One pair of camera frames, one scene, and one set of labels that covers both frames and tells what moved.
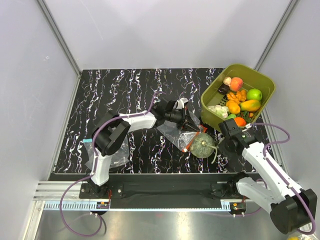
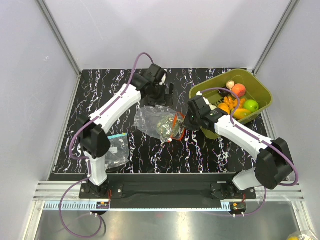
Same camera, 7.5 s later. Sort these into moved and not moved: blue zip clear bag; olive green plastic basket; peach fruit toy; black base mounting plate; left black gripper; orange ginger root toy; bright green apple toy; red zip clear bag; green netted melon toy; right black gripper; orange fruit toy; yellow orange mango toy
Moved: peach fruit toy; right black gripper; olive green plastic basket; red zip clear bag; orange ginger root toy; bright green apple toy; orange fruit toy; yellow orange mango toy; left black gripper; green netted melon toy
Not moved: black base mounting plate; blue zip clear bag
